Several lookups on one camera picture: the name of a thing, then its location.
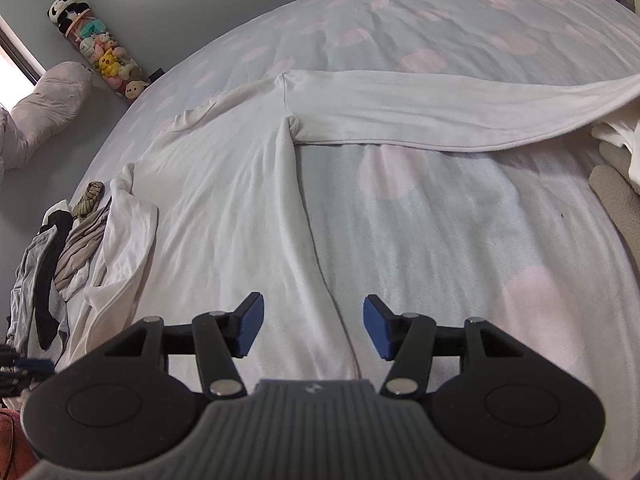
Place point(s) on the grey garment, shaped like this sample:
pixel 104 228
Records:
pixel 22 333

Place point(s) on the window with pink curtain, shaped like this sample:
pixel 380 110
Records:
pixel 20 70

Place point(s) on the polka dot bed sheet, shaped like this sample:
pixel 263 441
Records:
pixel 556 42

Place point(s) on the beige brown garment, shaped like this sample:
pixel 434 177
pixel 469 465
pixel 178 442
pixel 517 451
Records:
pixel 80 246

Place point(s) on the plush toy tube holder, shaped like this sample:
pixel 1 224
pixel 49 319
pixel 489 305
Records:
pixel 107 56

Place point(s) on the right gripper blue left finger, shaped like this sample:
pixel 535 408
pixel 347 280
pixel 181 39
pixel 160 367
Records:
pixel 215 339

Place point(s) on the panda plush toy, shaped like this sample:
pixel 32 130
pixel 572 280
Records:
pixel 63 13

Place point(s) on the black wall outlet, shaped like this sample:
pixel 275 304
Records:
pixel 156 75

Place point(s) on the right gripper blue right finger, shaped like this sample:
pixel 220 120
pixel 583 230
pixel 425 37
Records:
pixel 411 341

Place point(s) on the orange fuzzy sleeve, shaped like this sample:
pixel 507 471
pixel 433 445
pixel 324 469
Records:
pixel 16 456

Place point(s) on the striped olive garment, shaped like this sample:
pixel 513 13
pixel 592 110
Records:
pixel 89 200

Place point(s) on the black garment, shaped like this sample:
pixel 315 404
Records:
pixel 57 228

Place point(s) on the white long sleeve shirt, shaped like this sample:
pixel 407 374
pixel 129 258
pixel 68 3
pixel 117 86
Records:
pixel 445 195

